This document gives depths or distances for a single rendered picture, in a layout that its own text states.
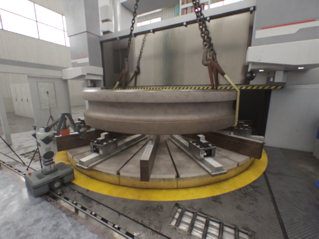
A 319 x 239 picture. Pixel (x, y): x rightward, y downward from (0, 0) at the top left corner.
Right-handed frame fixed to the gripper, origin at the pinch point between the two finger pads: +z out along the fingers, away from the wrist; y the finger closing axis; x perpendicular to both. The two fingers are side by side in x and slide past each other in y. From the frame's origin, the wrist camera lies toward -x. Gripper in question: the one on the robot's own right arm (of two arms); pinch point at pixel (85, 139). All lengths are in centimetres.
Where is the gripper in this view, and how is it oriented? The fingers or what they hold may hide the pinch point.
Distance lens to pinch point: 337.1
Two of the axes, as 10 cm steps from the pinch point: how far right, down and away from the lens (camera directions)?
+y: -8.2, -1.1, 5.6
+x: -4.9, 6.3, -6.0
